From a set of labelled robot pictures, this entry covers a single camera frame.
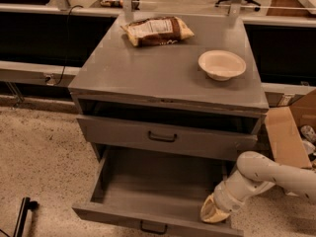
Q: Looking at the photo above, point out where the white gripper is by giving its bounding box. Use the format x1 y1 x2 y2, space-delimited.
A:
200 180 251 223

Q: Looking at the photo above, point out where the grey drawer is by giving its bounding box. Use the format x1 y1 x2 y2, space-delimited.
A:
77 115 258 161
73 147 243 237

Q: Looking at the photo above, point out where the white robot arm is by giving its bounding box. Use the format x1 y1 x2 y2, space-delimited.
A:
200 151 316 223

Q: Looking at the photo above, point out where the grey top drawer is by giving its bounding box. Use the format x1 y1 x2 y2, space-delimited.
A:
77 115 258 161

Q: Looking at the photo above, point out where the grey drawer cabinet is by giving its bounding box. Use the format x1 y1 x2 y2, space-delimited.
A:
67 11 270 183

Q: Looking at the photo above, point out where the cardboard box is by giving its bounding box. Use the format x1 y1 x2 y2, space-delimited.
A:
265 90 316 169

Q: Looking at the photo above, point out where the white paper bowl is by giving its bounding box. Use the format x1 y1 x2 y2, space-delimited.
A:
198 50 246 81

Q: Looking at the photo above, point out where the black floor stand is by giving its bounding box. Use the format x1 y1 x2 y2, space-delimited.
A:
13 197 39 237

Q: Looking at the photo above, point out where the brown snack bag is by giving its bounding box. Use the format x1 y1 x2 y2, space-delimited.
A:
121 17 195 47

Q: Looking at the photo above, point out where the wooden table with white top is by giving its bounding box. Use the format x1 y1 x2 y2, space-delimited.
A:
267 0 316 18

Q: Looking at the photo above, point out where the black hanging cable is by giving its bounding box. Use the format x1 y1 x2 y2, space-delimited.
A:
53 4 84 87

